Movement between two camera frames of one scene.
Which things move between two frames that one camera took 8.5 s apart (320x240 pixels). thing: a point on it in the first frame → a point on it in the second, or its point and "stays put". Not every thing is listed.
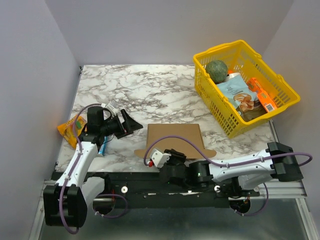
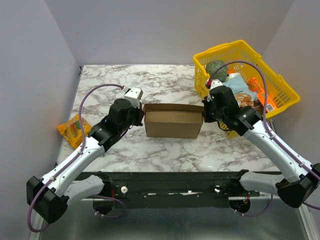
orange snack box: [264, 96] stays put
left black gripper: [128, 126] → [140, 113]
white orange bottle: [231, 75] stays put
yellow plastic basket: [239, 57] stays put
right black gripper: [175, 155] → [207, 111]
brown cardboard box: [192, 132] → [173, 120]
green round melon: [217, 71] stays put
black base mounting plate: [152, 190] stays put
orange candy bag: [67, 129] stays put
